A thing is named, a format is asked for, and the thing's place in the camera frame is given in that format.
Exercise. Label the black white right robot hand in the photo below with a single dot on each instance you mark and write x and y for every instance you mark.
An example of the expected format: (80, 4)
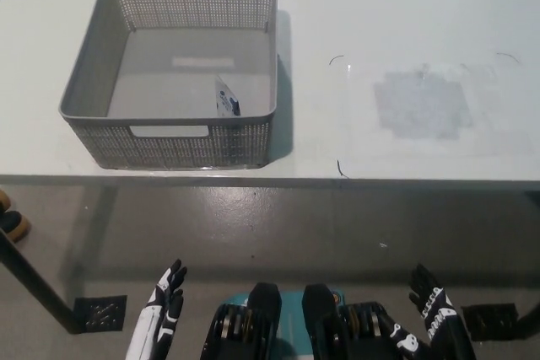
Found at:
(443, 326)

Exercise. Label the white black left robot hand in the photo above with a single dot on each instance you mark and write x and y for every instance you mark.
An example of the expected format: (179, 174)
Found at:
(154, 322)

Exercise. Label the white shampoo tube blue cap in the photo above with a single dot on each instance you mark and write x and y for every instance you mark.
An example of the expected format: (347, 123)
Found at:
(227, 100)

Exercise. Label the black metal table leg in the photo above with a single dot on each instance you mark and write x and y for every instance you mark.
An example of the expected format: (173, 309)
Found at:
(532, 311)
(38, 284)

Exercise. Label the black ribbed robot body block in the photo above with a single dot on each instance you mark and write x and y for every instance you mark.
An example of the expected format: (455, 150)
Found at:
(263, 309)
(320, 313)

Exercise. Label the black shoe tan sole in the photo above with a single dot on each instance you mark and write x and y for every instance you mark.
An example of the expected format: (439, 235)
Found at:
(14, 225)

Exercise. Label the tan shoe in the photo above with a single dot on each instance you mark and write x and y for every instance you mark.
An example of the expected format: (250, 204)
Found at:
(3, 200)

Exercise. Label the grey perforated plastic basket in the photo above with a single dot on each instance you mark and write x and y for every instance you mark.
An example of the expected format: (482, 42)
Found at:
(126, 60)

